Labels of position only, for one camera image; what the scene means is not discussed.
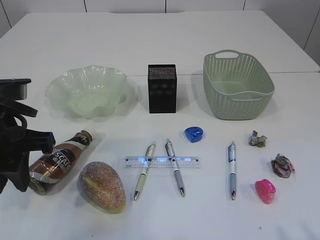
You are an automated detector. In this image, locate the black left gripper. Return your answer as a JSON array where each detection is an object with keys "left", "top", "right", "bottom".
[{"left": 0, "top": 120, "right": 55, "bottom": 192}]

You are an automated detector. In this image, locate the sugared bread roll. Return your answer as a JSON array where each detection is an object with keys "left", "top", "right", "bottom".
[{"left": 78, "top": 161, "right": 127, "bottom": 214}]

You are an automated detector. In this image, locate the grey paper ball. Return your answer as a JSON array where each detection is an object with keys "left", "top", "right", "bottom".
[{"left": 248, "top": 130, "right": 268, "bottom": 148}]

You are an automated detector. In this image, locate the pink paper ball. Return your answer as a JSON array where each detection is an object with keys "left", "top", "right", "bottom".
[{"left": 270, "top": 153, "right": 296, "bottom": 179}]

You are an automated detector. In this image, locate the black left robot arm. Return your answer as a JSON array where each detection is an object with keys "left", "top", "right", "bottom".
[{"left": 0, "top": 97, "right": 56, "bottom": 192}]

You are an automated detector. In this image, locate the green wavy glass plate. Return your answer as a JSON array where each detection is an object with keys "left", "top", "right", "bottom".
[{"left": 45, "top": 65, "right": 130, "bottom": 119}]

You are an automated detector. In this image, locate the cream grip pen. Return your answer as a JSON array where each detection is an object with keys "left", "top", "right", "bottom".
[{"left": 133, "top": 141, "right": 156, "bottom": 201}]

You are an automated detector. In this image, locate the grey grip pen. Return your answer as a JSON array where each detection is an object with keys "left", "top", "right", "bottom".
[{"left": 165, "top": 139, "right": 185, "bottom": 197}]

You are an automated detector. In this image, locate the black mesh pen holder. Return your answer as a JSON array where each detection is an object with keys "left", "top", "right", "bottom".
[{"left": 147, "top": 64, "right": 178, "bottom": 114}]

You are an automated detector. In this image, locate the blue pencil sharpener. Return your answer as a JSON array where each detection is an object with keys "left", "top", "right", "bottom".
[{"left": 184, "top": 126, "right": 204, "bottom": 143}]

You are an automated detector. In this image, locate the blue grip pen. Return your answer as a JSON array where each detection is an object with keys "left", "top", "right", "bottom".
[{"left": 228, "top": 141, "right": 237, "bottom": 201}]

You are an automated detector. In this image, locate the green woven plastic basket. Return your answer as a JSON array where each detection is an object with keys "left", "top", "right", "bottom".
[{"left": 203, "top": 49, "right": 275, "bottom": 121}]

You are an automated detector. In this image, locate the pink pencil sharpener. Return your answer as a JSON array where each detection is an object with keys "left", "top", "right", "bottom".
[{"left": 255, "top": 179, "right": 276, "bottom": 204}]

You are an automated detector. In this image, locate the brown Nescafe coffee bottle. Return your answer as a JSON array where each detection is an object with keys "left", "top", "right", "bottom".
[{"left": 28, "top": 126, "right": 97, "bottom": 195}]

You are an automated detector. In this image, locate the clear plastic ruler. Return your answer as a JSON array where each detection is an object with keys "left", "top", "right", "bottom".
[{"left": 122, "top": 156, "right": 201, "bottom": 169}]

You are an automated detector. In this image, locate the wrist camera on blue bracket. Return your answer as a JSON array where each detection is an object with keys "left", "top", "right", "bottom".
[{"left": 0, "top": 78, "right": 31, "bottom": 101}]

